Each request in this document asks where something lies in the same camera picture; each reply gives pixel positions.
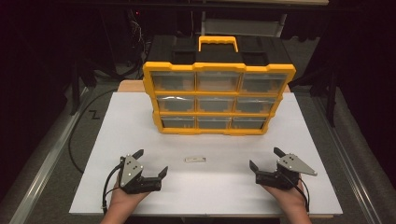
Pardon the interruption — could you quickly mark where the black metal stand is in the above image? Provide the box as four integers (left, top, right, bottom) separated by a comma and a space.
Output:
69, 58, 98, 117
310, 61, 340, 128

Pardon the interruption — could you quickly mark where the clear plastic drawer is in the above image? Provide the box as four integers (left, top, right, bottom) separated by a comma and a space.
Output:
235, 96, 277, 115

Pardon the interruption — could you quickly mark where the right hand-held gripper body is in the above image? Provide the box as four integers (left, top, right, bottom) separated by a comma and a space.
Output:
255, 153, 318, 191

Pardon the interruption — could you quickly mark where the aluminium floor rail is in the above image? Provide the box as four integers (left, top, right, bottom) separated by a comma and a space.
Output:
8, 87, 92, 224
311, 95, 385, 224

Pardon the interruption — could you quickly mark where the right hand-held gripper black cable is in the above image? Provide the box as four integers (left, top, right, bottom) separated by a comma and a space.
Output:
290, 174, 311, 213

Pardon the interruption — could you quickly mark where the set of clear drawers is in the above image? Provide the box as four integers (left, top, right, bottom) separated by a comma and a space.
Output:
149, 70, 288, 130

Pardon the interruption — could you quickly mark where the person's right hand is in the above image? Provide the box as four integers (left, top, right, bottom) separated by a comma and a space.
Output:
263, 181, 308, 216

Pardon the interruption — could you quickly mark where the long black floor cable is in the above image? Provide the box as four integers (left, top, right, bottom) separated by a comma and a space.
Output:
67, 88, 118, 175

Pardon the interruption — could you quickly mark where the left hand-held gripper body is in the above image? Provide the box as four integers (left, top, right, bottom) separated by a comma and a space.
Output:
119, 154, 163, 195

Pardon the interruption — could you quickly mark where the left hand-held gripper black cable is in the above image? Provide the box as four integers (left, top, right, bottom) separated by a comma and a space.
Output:
101, 162, 125, 216

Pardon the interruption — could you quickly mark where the bundle of thin wires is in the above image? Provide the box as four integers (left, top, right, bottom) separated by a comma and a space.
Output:
126, 8, 148, 67

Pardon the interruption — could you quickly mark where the hand-held gripper black cable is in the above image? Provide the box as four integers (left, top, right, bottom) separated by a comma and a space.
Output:
101, 162, 125, 216
290, 174, 311, 213

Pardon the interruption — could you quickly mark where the person's left hand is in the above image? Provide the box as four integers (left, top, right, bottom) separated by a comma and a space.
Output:
106, 186, 150, 216

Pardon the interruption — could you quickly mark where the yellow and black organizer cabinet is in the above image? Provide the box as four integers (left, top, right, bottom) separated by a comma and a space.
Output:
142, 35, 297, 136

